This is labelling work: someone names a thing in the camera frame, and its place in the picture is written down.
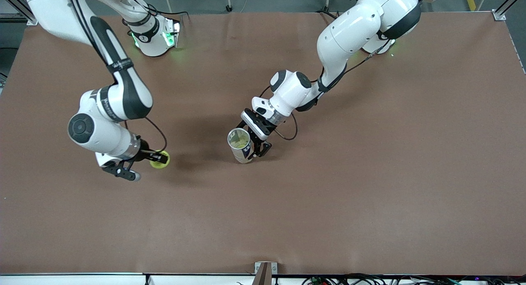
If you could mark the silver arm base connector box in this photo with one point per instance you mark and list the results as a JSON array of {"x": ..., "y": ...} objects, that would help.
[{"x": 174, "y": 30}]

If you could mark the clear tennis ball can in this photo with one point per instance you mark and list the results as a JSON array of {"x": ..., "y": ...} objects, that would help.
[{"x": 238, "y": 154}]

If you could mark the yellow tennis ball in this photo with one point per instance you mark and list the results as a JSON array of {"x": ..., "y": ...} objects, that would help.
[
  {"x": 239, "y": 140},
  {"x": 158, "y": 165}
]

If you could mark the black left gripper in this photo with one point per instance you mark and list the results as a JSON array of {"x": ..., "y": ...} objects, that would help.
[{"x": 261, "y": 145}]

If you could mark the grey table edge bracket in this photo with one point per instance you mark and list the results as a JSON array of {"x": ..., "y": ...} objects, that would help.
[{"x": 265, "y": 272}]

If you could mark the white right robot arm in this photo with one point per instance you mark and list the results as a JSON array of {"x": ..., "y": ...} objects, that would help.
[{"x": 107, "y": 133}]

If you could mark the aluminium frame post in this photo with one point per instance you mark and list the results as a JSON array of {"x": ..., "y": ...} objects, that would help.
[
  {"x": 499, "y": 16},
  {"x": 31, "y": 19}
]

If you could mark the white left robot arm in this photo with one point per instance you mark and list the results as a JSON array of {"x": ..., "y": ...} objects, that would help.
[{"x": 349, "y": 34}]

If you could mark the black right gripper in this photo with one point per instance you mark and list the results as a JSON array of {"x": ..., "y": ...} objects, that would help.
[{"x": 143, "y": 151}]

